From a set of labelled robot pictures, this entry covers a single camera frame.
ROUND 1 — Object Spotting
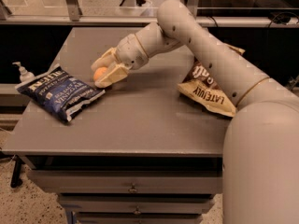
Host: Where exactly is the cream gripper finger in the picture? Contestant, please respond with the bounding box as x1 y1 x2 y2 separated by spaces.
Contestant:
94 63 130 88
91 48 118 73

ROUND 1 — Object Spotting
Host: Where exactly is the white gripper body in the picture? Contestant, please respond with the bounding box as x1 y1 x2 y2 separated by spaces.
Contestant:
115 33 149 70

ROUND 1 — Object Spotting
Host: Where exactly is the orange fruit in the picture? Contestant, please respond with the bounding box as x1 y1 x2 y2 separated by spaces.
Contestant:
93 67 107 81

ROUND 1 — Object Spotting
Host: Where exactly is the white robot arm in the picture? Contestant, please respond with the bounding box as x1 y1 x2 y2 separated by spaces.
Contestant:
92 0 299 224

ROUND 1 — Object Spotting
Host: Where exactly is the blue potato chip bag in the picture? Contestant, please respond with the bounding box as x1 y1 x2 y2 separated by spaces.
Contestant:
16 64 105 122

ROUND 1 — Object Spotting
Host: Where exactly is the brown Late July chip bag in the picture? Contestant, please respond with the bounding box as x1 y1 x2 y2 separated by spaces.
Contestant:
177 44 246 119

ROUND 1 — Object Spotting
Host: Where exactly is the white pump dispenser bottle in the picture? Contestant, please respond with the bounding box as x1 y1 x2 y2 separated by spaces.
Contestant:
13 62 35 82

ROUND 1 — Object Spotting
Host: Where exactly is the grey top drawer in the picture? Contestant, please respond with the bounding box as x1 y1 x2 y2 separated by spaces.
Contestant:
28 171 222 194

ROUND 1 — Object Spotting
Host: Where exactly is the grey drawer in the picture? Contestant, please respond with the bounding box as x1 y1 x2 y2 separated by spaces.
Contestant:
28 171 222 194
59 195 214 215
77 213 203 224

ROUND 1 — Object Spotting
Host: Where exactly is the grey middle drawer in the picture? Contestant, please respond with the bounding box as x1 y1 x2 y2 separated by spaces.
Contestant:
59 195 214 215

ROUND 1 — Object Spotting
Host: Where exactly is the grey bottom drawer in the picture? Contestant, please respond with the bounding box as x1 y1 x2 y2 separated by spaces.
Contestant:
77 213 203 224

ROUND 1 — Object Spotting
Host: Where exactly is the metal railing frame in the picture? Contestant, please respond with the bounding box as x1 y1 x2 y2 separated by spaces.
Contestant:
1 0 298 28

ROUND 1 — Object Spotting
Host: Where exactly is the black cable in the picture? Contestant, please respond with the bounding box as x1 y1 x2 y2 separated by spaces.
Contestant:
267 11 299 28

